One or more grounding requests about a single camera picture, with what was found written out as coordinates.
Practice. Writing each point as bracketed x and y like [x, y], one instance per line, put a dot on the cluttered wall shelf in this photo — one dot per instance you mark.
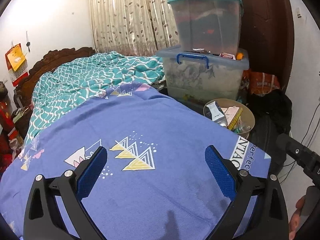
[11, 140]

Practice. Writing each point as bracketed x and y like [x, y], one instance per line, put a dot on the beige round trash basket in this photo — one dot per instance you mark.
[246, 116]

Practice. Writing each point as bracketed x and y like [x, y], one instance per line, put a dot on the beige leaf pattern curtain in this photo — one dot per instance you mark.
[132, 27]

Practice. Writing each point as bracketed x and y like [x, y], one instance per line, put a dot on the black bag on floor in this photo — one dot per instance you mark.
[273, 114]

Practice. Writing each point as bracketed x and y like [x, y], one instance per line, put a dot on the blue patterned bed sheet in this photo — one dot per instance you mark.
[156, 183]

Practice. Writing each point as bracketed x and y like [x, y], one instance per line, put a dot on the clear plastic bottle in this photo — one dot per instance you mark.
[241, 128]

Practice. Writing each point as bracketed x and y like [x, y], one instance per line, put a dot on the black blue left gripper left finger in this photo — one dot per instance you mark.
[43, 220]

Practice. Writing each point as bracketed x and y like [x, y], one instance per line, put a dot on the clear bin blue handle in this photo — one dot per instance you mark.
[201, 77]

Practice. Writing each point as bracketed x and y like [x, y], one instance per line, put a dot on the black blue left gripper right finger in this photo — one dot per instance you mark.
[268, 219]

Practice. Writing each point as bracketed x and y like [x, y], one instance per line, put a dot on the red yellow wall calendar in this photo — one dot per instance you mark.
[16, 64]

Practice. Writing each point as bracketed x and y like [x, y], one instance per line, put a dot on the dark wooden door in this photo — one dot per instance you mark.
[267, 33]

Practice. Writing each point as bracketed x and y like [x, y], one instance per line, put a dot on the clear bin teal lid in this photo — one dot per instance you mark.
[211, 25]

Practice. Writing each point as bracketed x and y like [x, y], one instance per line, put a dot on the person's right hand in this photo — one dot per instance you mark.
[295, 219]

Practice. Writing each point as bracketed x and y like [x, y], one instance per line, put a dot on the dark carved wooden headboard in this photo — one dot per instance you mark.
[49, 63]

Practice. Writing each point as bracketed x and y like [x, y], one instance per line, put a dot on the dark blue milk carton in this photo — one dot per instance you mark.
[215, 113]

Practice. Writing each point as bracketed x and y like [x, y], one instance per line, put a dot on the teal white patterned quilt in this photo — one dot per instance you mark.
[71, 84]

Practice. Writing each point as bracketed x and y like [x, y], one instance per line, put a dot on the yellow red medicine box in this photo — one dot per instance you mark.
[232, 115]

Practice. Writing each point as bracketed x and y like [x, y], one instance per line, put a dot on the orange plastic bag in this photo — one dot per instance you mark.
[261, 83]

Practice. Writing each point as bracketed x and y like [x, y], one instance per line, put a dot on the orange peel half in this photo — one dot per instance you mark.
[239, 56]

